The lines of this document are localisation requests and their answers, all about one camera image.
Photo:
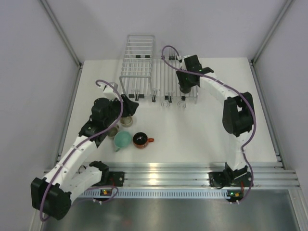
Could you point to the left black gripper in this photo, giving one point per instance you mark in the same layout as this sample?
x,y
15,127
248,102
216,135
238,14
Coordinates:
x,y
129,107

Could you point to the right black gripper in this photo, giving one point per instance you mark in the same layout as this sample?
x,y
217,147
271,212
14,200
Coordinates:
x,y
184,84

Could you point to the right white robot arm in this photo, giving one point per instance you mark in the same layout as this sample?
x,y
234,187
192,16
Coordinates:
x,y
238,120

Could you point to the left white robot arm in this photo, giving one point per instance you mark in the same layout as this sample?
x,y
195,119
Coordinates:
x,y
54,194

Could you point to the beige speckled cup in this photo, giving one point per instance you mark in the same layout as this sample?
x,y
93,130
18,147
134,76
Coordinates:
x,y
126,121

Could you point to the grey-green small cup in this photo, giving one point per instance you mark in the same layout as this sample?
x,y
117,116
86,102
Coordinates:
x,y
113,131

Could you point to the teal mug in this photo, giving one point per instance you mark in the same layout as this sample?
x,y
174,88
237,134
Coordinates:
x,y
122,140

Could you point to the silver wire dish rack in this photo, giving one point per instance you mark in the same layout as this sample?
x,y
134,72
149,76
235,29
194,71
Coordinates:
x,y
166,88

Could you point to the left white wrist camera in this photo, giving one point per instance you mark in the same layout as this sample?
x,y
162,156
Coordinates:
x,y
109,92

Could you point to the tall white wire rack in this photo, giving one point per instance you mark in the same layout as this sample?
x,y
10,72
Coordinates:
x,y
137,66

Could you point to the slotted cable duct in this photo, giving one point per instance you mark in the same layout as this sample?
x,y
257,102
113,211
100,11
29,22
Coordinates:
x,y
159,193

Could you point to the aluminium rail frame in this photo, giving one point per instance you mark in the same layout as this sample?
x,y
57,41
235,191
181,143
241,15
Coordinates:
x,y
196,175

